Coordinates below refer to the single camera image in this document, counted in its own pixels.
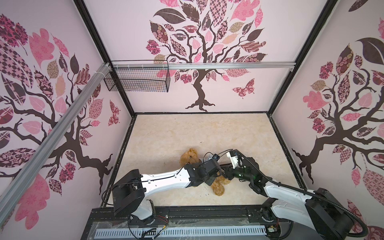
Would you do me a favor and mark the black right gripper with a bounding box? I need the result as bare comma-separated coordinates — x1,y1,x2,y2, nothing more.
219,162,253,184

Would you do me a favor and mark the tan plush teddy bear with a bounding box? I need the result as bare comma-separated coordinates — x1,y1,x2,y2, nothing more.
180,148,231,196

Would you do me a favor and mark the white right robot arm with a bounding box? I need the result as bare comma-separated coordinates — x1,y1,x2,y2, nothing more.
223,151,355,240

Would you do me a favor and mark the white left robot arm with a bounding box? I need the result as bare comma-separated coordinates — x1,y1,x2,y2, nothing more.
112,158,224,221

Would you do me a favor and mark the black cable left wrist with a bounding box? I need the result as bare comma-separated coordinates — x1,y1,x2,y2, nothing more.
202,148,233,164

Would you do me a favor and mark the black table edge rail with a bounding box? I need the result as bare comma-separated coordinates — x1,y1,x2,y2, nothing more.
81,205,321,240

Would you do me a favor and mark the white vented cable duct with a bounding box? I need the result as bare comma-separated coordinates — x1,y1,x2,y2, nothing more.
93,226,267,240

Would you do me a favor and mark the black wire mesh basket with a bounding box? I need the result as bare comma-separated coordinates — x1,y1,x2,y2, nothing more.
104,60,171,93

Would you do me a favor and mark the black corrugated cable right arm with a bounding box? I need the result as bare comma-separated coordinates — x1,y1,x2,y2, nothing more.
235,149,369,238

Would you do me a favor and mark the aluminium rail back wall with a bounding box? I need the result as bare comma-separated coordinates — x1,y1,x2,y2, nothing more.
113,62,296,70

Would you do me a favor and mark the aluminium rail wall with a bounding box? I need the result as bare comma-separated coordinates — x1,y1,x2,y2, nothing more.
1,63,112,224
113,62,296,70

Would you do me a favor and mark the black corner frame post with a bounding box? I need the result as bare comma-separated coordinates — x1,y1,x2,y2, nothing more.
73,0,136,118
268,0,339,117

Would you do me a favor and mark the black left corner frame post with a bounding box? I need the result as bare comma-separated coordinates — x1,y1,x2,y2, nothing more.
73,0,136,118

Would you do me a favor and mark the aluminium rail left wall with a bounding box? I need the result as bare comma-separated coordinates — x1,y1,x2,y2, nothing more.
1,63,112,224

